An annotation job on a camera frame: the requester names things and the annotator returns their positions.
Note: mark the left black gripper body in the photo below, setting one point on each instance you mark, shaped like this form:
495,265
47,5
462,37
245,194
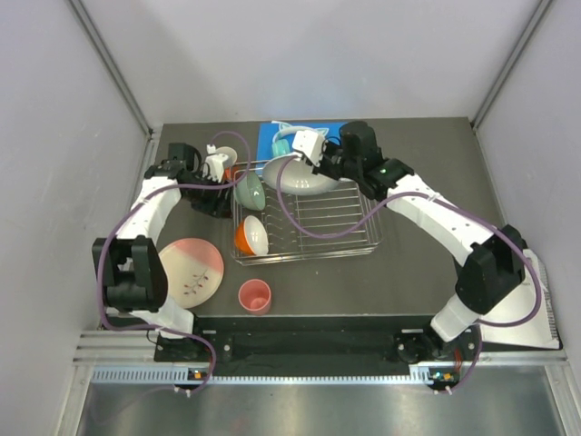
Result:
207,201

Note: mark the pink cream floral plate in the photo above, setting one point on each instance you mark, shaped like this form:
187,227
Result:
194,269

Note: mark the grey slotted cable duct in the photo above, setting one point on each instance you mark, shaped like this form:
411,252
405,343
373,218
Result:
183,375

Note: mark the mint green bowl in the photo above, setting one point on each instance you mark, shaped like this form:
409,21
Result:
248,192

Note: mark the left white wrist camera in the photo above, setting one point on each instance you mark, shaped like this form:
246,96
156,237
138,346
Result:
213,166

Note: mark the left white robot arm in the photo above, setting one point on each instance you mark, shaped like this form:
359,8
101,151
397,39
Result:
129,272

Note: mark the white blue-rimmed plate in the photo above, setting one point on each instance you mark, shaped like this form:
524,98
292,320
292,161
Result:
297,177

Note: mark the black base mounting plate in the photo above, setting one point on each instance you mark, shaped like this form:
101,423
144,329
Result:
315,345

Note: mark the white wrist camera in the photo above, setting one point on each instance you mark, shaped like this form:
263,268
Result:
309,145
213,166

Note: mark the teal cat-ear headphones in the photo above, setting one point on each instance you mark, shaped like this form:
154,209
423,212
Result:
280,145

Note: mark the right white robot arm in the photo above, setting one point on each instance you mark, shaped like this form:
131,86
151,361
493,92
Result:
496,284

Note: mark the pink plastic cup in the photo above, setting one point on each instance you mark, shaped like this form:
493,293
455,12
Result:
255,297

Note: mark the orange white bowl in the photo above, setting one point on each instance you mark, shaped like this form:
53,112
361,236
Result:
251,237

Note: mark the chrome wire dish rack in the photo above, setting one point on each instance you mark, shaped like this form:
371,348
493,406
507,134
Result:
330,212

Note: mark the orange mug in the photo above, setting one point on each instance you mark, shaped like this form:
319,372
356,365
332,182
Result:
232,158

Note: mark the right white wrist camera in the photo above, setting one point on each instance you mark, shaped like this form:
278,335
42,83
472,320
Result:
309,145

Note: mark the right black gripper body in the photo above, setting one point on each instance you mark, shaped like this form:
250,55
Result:
332,162

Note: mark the blue book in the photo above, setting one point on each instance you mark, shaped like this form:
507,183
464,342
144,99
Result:
267,130

